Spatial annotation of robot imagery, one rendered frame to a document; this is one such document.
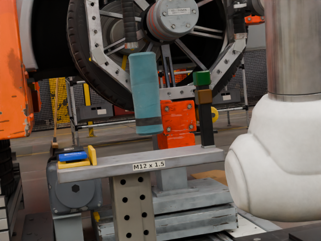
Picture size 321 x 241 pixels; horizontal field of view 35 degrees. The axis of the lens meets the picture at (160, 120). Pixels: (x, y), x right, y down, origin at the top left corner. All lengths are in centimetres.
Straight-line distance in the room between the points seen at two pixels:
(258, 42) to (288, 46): 148
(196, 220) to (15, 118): 73
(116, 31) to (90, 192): 74
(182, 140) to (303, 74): 100
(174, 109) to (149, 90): 17
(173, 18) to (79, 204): 68
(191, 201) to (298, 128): 111
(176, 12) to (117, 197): 62
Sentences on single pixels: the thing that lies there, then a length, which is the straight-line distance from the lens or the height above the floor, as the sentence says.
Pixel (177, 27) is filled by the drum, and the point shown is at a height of 81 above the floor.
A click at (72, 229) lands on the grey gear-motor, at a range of 183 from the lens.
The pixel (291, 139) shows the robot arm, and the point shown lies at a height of 53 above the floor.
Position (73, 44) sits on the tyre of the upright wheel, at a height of 80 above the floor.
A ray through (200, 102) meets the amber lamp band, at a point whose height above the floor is 58.
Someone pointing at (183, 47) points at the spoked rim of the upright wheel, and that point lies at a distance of 188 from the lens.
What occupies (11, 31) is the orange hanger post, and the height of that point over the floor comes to 83.
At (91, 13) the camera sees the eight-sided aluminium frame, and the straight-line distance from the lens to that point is 173.
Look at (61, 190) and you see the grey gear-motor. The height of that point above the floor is 32.
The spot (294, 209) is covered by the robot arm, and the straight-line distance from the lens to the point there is 83.
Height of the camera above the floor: 64
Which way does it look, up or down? 4 degrees down
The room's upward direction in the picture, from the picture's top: 6 degrees counter-clockwise
